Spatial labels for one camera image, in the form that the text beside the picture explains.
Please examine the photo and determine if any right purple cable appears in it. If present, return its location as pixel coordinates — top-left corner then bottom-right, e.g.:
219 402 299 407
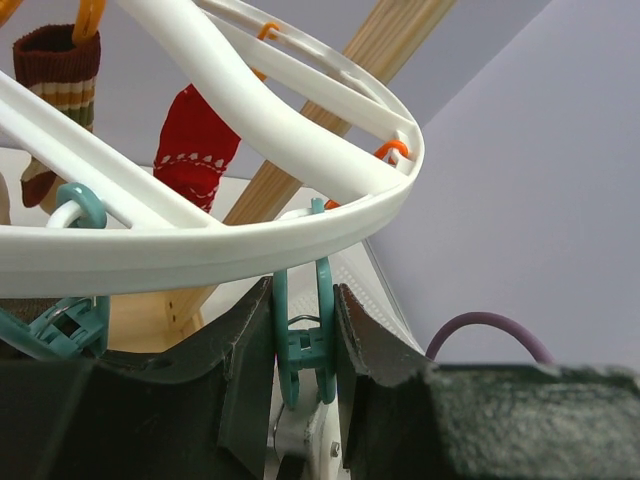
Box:
424 310 556 365

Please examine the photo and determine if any white round clip hanger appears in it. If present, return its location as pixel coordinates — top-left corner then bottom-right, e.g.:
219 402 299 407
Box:
1 1 425 297

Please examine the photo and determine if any wooden hanger rack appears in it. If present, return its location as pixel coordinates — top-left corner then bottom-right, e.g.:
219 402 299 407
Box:
116 1 452 321

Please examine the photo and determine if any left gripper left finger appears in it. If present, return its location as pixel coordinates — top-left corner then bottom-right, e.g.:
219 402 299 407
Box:
1 277 274 479

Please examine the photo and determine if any maroon striped beige sock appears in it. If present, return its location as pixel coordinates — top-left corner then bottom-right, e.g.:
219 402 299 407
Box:
13 24 101 213

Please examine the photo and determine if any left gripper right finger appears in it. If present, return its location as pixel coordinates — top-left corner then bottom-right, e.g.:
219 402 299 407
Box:
334 284 639 479

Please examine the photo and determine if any red white patterned sock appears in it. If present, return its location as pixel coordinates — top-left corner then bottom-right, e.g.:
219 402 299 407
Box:
152 84 241 212

